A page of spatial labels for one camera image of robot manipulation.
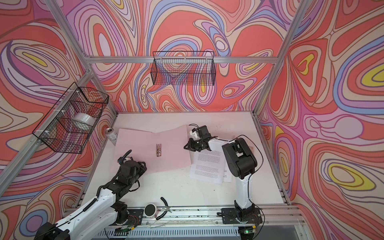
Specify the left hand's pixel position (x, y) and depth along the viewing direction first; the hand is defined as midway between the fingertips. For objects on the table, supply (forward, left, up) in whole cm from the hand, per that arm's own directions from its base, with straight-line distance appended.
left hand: (146, 164), depth 87 cm
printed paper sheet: (0, -38, -5) cm, 38 cm away
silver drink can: (+16, +23, +8) cm, 28 cm away
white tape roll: (+10, +26, +27) cm, 39 cm away
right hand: (+11, -23, -2) cm, 26 cm away
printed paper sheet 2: (-6, -48, -4) cm, 48 cm away
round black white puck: (-24, -7, 0) cm, 25 cm away
